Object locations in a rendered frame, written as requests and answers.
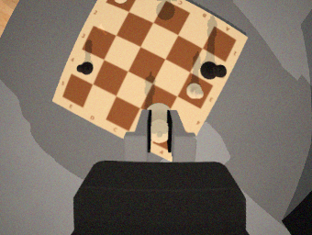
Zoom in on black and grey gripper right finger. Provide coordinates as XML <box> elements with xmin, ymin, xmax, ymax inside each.
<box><xmin>167</xmin><ymin>110</ymin><xmax>197</xmax><ymax>162</ymax></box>

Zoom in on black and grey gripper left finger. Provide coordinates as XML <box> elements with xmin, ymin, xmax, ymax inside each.
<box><xmin>124</xmin><ymin>109</ymin><xmax>151</xmax><ymax>162</ymax></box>

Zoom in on brown and cream chessboard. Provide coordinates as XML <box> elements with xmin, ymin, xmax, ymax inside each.
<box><xmin>52</xmin><ymin>0</ymin><xmax>248</xmax><ymax>139</ymax></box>

